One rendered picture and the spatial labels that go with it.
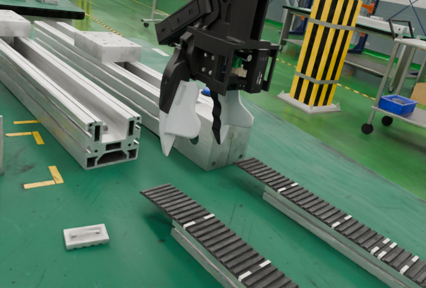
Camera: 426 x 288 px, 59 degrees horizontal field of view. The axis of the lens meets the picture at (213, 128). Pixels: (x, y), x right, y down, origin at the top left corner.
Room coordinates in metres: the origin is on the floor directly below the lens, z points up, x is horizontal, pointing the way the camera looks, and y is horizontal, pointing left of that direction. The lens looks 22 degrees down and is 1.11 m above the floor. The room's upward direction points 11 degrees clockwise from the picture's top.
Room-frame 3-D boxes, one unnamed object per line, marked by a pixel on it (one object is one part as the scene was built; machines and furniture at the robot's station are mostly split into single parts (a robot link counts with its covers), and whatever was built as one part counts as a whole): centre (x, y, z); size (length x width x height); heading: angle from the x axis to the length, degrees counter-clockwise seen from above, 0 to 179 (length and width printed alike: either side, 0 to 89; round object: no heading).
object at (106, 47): (0.99, 0.31, 0.87); 0.16 x 0.11 x 0.07; 46
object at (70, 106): (0.85, 0.45, 0.82); 0.80 x 0.10 x 0.09; 46
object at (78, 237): (0.38, 0.13, 0.78); 0.05 x 0.03 x 0.01; 121
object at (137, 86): (0.99, 0.31, 0.82); 0.80 x 0.10 x 0.09; 46
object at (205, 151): (0.68, -0.01, 0.83); 0.12 x 0.09 x 0.10; 136
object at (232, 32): (0.42, 0.00, 1.06); 0.09 x 0.08 x 0.12; 46
